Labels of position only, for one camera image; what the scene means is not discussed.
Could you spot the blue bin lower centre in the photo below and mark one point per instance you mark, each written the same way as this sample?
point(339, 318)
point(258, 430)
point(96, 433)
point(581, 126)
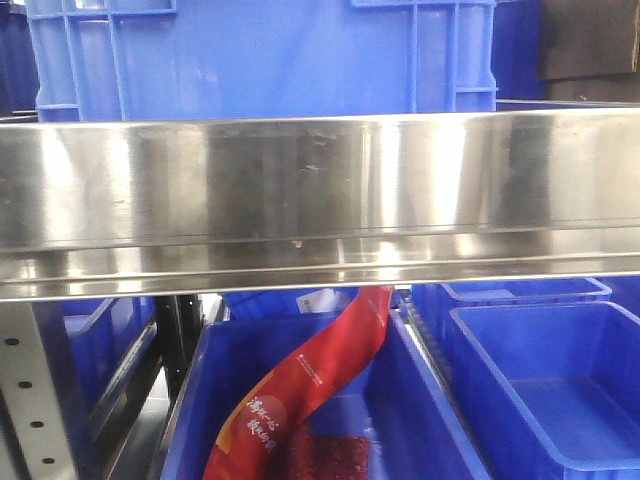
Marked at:
point(349, 394)

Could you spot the blue bin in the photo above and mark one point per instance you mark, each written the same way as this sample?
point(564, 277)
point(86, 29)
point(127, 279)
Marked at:
point(349, 394)
point(550, 391)

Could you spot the blue bin lower right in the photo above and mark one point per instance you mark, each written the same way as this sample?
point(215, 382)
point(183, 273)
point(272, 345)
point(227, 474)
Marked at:
point(550, 391)

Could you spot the red snack bag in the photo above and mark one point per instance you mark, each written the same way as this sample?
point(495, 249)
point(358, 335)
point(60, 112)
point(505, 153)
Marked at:
point(270, 413)

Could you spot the large blue crate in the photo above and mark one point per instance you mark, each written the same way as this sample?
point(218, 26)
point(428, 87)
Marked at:
point(148, 60)

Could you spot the steel rack upright left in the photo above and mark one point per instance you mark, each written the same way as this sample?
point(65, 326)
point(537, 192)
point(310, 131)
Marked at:
point(37, 387)

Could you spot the steel shelf front rail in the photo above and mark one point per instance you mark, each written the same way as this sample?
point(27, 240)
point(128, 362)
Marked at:
point(112, 209)

